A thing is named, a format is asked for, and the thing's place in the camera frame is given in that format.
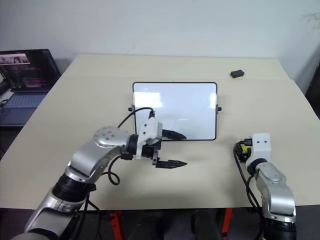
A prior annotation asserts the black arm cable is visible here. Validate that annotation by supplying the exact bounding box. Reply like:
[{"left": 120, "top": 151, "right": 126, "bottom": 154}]
[
  {"left": 233, "top": 136, "right": 263, "bottom": 210},
  {"left": 107, "top": 107, "right": 157, "bottom": 187}
]

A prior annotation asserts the black-framed tabletop whiteboard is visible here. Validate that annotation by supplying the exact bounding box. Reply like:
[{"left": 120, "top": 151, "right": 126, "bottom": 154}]
[{"left": 127, "top": 81, "right": 223, "bottom": 142}]

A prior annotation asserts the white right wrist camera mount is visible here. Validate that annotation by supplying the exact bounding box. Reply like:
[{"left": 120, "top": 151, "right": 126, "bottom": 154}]
[{"left": 244, "top": 132, "right": 273, "bottom": 168}]

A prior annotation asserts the small black block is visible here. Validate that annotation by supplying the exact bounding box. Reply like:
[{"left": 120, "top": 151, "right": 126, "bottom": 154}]
[{"left": 229, "top": 69, "right": 246, "bottom": 79}]

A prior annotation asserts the red table leg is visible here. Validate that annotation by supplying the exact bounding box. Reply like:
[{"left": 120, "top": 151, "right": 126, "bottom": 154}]
[
  {"left": 223, "top": 208, "right": 234, "bottom": 237},
  {"left": 109, "top": 209, "right": 124, "bottom": 240}
]

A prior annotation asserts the open grey laptop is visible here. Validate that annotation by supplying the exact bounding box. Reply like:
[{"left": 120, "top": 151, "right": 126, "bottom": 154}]
[{"left": 0, "top": 48, "right": 62, "bottom": 127}]

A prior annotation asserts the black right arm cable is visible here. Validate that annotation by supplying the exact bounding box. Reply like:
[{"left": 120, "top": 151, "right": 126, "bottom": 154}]
[{"left": 233, "top": 136, "right": 263, "bottom": 210}]

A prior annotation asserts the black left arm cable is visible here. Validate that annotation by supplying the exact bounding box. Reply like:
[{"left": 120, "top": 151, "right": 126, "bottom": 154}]
[{"left": 107, "top": 107, "right": 157, "bottom": 187}]

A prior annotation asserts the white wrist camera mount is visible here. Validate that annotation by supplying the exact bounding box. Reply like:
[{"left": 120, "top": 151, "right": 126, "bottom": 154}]
[
  {"left": 135, "top": 117, "right": 164, "bottom": 160},
  {"left": 244, "top": 132, "right": 273, "bottom": 168}
]

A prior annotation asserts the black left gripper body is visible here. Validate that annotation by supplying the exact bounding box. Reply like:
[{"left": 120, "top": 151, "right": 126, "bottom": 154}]
[{"left": 142, "top": 135, "right": 164, "bottom": 167}]

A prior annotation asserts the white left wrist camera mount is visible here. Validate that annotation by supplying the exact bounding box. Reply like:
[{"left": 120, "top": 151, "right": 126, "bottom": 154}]
[{"left": 135, "top": 117, "right": 164, "bottom": 160}]

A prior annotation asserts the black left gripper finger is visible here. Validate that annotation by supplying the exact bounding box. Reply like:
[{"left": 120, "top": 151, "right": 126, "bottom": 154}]
[
  {"left": 161, "top": 128, "right": 188, "bottom": 141},
  {"left": 152, "top": 158, "right": 189, "bottom": 171}
]

